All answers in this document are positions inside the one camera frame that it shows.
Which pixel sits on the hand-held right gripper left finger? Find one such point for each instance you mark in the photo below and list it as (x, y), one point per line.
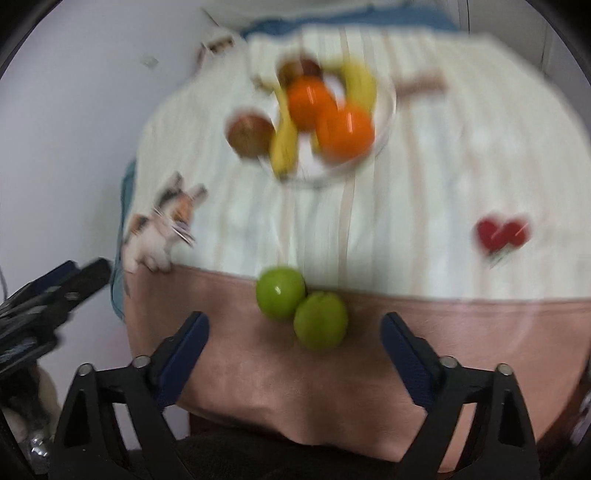
(184, 355)

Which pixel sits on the yellow brown pear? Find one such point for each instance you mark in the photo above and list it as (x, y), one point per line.
(249, 134)

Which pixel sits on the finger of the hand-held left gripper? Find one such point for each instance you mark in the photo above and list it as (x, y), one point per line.
(51, 277)
(90, 277)

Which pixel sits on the dark red apple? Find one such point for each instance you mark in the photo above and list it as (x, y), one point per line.
(302, 69)

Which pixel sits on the red cherries bunch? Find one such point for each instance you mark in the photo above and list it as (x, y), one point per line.
(501, 233)

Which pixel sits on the white wall socket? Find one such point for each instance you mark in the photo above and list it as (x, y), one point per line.
(148, 61)

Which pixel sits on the bear print pillow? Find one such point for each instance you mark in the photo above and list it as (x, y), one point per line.
(219, 45)

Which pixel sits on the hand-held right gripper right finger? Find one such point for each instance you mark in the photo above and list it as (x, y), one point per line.
(406, 355)

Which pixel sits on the white floral plate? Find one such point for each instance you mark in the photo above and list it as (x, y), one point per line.
(305, 160)

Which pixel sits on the green apple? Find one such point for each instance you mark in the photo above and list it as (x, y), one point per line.
(279, 293)
(321, 321)

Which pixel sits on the yellow banana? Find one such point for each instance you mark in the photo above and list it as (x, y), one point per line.
(284, 143)
(360, 85)

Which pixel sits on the orange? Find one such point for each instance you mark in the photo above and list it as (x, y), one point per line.
(346, 131)
(309, 99)

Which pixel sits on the striped cat print blanket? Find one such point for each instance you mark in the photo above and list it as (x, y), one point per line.
(415, 184)

